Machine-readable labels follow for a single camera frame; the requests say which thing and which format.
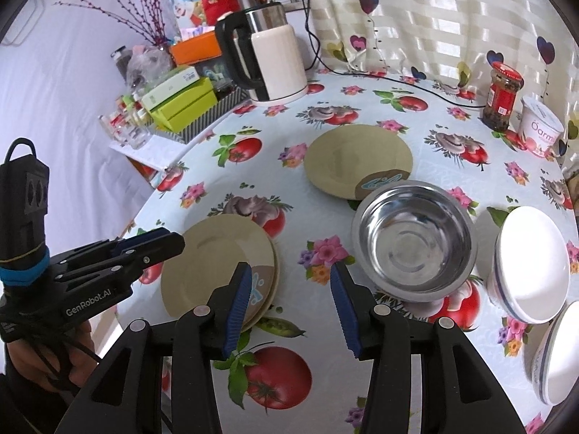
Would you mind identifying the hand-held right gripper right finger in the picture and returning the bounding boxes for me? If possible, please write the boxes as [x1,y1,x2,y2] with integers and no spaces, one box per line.
[329,262,528,434]

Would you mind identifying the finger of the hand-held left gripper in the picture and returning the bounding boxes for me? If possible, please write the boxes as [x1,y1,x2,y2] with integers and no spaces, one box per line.
[54,231,187,297]
[50,228,175,267]

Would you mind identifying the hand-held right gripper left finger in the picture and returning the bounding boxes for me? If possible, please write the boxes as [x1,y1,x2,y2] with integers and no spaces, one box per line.
[54,261,254,434]

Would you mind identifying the beige plate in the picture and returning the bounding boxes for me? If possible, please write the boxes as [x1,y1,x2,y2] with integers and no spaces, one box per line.
[240,239,281,332]
[303,125,414,200]
[160,214,276,319]

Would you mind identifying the stainless steel bowl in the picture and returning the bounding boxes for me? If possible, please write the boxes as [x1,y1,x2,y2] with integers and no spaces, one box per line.
[352,180,479,303]

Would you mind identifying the white bowl with blue stripe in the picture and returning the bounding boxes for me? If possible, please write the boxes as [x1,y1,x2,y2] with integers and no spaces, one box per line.
[486,206,571,324]
[530,301,579,407]

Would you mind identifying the person's left hand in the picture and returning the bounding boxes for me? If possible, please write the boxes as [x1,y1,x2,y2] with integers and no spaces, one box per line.
[5,319,93,394]

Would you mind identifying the white paper sheet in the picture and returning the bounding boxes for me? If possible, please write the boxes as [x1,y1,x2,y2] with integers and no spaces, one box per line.
[109,132,184,173]

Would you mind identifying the group of small glasses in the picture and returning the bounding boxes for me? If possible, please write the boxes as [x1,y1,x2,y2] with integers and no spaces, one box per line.
[98,95,152,151]

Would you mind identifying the black-white striped tray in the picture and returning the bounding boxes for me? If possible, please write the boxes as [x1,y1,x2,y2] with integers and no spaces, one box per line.
[174,85,249,145]

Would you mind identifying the white and green box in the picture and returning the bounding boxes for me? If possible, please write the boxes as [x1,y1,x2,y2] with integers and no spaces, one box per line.
[141,66,200,110]

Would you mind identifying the clear plastic bag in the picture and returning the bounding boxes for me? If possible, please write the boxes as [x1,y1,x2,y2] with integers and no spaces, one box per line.
[126,45,176,88]

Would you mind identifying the dark-lidded jar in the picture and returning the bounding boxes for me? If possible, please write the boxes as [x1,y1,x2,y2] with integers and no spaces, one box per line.
[111,46,133,78]

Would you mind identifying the orange box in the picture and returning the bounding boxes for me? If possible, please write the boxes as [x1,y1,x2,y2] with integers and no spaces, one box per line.
[170,31,225,67]

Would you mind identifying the fruit and flower tablecloth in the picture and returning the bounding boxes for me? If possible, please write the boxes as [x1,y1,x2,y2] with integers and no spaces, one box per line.
[115,68,579,434]

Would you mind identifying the white kettle base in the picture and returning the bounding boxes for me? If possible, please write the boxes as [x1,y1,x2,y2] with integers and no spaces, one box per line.
[246,82,313,107]

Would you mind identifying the purple decorative branches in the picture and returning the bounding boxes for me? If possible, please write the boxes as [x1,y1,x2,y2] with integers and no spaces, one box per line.
[53,0,175,50]

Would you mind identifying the cream electric kettle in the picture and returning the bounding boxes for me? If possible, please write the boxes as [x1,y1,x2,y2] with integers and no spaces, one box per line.
[215,2,309,102]

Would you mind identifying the colourful cartoon bag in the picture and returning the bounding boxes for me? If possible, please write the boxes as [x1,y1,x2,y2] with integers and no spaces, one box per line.
[156,0,213,41]

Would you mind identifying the red-lidded sauce jar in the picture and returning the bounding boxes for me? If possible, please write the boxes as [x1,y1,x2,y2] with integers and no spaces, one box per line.
[481,61,524,133]

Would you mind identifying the white yogurt cup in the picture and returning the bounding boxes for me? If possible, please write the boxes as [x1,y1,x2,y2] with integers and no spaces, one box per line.
[516,95,566,158]

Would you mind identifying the cream curtain with hearts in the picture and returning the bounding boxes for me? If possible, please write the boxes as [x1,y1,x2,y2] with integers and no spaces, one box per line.
[296,0,579,116]

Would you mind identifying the black power cable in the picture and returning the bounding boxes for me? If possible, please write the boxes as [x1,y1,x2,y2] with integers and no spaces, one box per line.
[305,0,487,110]

